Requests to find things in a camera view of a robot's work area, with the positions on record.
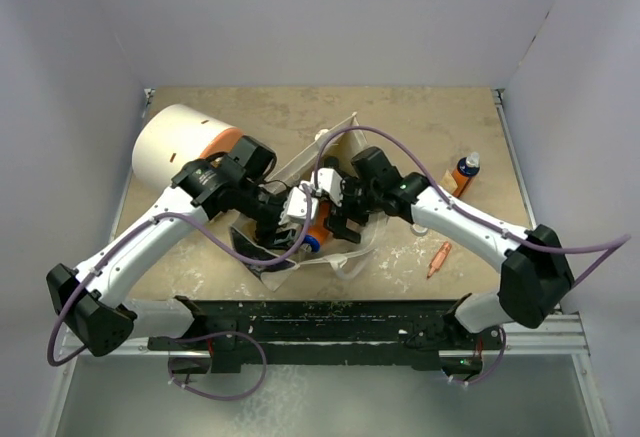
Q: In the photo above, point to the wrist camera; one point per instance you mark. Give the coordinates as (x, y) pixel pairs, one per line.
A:
(327, 183)
(300, 206)

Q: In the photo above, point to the beige tube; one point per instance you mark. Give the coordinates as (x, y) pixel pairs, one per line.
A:
(448, 182)

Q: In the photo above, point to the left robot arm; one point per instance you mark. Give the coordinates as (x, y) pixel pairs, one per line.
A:
(91, 299)

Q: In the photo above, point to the canvas tote bag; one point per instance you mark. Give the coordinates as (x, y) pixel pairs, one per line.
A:
(321, 250)

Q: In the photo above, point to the orange bottle blue pump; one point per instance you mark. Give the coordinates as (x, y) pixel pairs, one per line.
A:
(317, 233)

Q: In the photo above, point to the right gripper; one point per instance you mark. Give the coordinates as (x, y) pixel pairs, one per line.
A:
(336, 224)

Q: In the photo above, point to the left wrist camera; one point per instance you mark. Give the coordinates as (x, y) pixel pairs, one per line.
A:
(300, 206)

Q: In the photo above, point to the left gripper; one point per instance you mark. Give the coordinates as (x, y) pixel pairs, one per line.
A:
(265, 233)

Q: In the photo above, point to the white round container orange lid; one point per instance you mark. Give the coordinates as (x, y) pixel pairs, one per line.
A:
(176, 135)

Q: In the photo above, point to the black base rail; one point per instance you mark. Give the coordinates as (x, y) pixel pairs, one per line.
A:
(227, 335)

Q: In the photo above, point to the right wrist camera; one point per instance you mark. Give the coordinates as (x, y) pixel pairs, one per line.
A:
(327, 183)

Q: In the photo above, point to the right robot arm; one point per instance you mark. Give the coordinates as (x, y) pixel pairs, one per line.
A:
(534, 273)

